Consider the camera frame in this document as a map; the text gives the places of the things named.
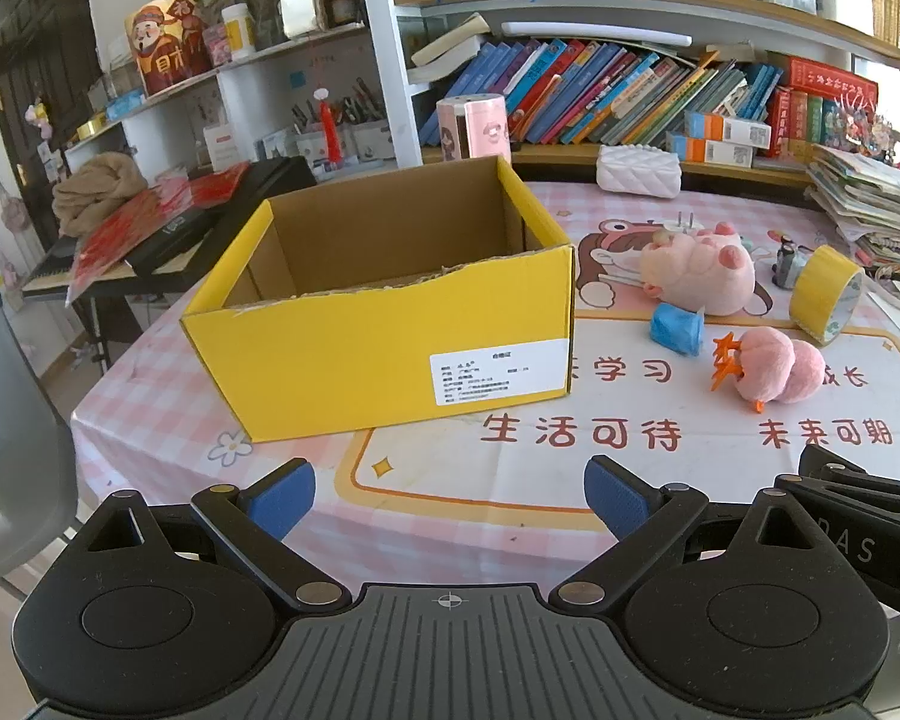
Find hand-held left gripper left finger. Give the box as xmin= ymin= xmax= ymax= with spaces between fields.
xmin=82 ymin=459 xmax=351 ymax=612

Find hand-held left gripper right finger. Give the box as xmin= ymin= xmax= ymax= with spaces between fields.
xmin=549 ymin=456 xmax=822 ymax=612

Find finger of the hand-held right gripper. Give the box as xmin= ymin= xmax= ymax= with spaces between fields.
xmin=784 ymin=442 xmax=900 ymax=524

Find yellow cardboard box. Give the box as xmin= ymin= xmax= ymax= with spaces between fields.
xmin=178 ymin=154 xmax=577 ymax=443

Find pink plush chick toy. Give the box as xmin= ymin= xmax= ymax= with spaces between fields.
xmin=711 ymin=326 xmax=826 ymax=413

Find small blue soft lump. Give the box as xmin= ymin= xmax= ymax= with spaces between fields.
xmin=650 ymin=301 xmax=710 ymax=358

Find yellow tape roll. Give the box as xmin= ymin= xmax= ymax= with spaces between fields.
xmin=789 ymin=244 xmax=865 ymax=346

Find small grey bottle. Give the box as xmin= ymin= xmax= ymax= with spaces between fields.
xmin=775 ymin=235 xmax=809 ymax=290

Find pink plush pig toy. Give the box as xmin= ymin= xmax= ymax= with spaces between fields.
xmin=637 ymin=221 xmax=757 ymax=314

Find grey chair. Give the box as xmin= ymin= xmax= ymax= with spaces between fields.
xmin=0 ymin=292 xmax=80 ymax=582

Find stack of paper booklets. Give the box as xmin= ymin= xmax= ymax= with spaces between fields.
xmin=806 ymin=142 xmax=900 ymax=271

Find red paper sheets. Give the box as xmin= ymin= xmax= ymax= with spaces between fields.
xmin=66 ymin=163 xmax=250 ymax=308

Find black electronic keyboard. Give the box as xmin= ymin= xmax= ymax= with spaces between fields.
xmin=22 ymin=156 xmax=316 ymax=293

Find white quilted purse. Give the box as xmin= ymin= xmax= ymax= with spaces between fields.
xmin=596 ymin=144 xmax=682 ymax=198

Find white box red label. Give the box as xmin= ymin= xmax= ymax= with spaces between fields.
xmin=202 ymin=124 xmax=241 ymax=170

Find beige cloth bundle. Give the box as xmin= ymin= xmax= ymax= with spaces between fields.
xmin=51 ymin=152 xmax=151 ymax=237

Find orange white carton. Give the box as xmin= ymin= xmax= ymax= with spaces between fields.
xmin=685 ymin=111 xmax=772 ymax=145
xmin=667 ymin=133 xmax=755 ymax=170

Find white pen holders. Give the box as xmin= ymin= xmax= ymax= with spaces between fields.
xmin=291 ymin=79 xmax=391 ymax=166

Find white curved corner shelf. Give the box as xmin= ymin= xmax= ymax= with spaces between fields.
xmin=82 ymin=22 xmax=376 ymax=173

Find pink cylindrical holder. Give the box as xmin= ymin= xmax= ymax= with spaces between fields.
xmin=436 ymin=94 xmax=509 ymax=164

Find red boxed book set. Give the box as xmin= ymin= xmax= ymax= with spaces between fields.
xmin=765 ymin=56 xmax=880 ymax=158

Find row of colourful books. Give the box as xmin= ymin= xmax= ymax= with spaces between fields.
xmin=420 ymin=37 xmax=785 ymax=147

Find white wooden bookshelf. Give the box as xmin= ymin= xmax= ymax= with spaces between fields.
xmin=356 ymin=0 xmax=900 ymax=188

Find fortune god paper lantern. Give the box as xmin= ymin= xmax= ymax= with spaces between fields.
xmin=125 ymin=0 xmax=212 ymax=97

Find white bottle yellow label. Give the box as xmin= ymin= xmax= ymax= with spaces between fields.
xmin=221 ymin=2 xmax=257 ymax=61

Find white tube lamp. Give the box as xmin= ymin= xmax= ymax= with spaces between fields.
xmin=497 ymin=17 xmax=728 ymax=53

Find pale worn book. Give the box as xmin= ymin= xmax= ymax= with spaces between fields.
xmin=409 ymin=13 xmax=492 ymax=83

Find dark door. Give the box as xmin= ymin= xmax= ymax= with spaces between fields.
xmin=0 ymin=0 xmax=102 ymax=256

